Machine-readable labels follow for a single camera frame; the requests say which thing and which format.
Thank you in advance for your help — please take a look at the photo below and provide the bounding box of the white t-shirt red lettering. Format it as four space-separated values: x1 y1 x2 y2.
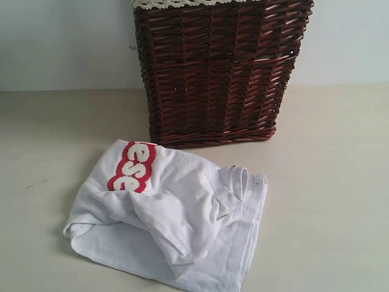
63 140 268 291

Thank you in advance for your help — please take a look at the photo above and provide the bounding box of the dark red wicker basket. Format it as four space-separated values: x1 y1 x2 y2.
133 0 314 148

